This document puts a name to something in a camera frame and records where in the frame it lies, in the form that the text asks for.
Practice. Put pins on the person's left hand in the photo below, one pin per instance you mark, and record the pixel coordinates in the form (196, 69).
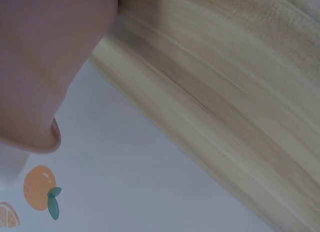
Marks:
(45, 54)

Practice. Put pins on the person's left thumb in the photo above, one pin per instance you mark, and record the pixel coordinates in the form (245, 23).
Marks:
(35, 121)

